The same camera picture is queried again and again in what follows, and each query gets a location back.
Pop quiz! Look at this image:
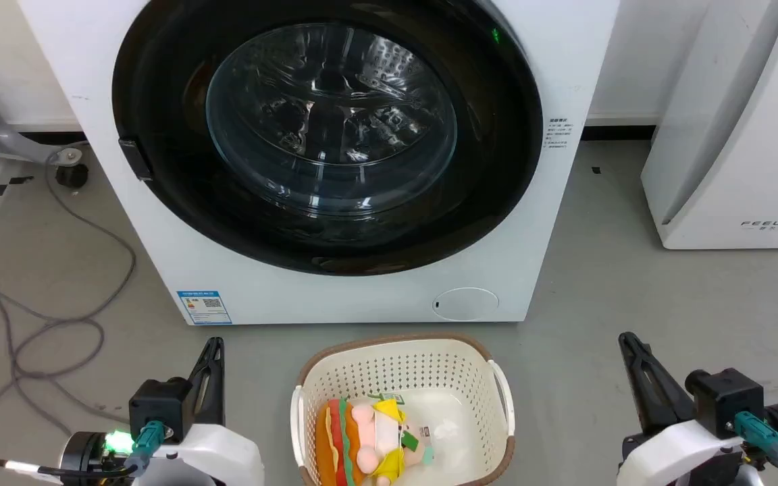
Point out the white front-load washing machine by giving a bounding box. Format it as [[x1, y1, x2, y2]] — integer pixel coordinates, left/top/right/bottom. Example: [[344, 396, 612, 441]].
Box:
[[16, 0, 621, 327]]

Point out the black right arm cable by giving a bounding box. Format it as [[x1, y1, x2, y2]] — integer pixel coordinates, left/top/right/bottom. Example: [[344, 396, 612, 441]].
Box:
[[733, 412, 778, 486]]

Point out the black round washer door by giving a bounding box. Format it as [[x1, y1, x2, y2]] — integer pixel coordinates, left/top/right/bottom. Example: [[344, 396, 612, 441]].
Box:
[[111, 0, 544, 277]]

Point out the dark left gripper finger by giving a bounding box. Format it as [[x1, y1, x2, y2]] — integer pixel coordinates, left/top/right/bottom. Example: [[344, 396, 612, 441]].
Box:
[[203, 336, 226, 426], [186, 351, 213, 429]]

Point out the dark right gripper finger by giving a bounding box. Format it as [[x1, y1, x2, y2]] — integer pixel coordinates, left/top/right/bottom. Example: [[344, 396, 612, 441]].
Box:
[[640, 343, 696, 426], [618, 332, 663, 436]]

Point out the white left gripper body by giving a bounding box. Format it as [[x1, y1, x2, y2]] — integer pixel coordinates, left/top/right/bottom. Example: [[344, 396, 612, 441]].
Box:
[[138, 421, 265, 486]]

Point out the pink pig plush doll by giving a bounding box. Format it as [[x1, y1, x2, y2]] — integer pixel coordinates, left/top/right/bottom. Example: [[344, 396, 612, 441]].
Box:
[[351, 397, 436, 486]]

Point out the black caster wheel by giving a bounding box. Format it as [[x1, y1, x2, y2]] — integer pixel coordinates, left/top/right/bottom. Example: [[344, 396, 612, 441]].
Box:
[[55, 162, 90, 190]]

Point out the white Feelbird appliance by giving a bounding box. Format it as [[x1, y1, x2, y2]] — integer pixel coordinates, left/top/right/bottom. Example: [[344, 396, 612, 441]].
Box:
[[641, 0, 778, 250]]

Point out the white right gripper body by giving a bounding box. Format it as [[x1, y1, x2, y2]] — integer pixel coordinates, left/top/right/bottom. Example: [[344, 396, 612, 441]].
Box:
[[615, 417, 746, 486]]

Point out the grey floor cable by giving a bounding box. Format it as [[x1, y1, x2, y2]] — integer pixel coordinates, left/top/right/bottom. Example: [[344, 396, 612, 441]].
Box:
[[0, 143, 137, 449]]

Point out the cream perforated laundry basket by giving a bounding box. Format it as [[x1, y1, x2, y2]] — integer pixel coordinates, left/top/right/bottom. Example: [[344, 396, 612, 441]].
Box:
[[290, 333, 516, 486]]

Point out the burger plush toy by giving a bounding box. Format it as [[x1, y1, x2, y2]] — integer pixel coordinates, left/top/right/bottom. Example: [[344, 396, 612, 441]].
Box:
[[315, 398, 365, 486]]

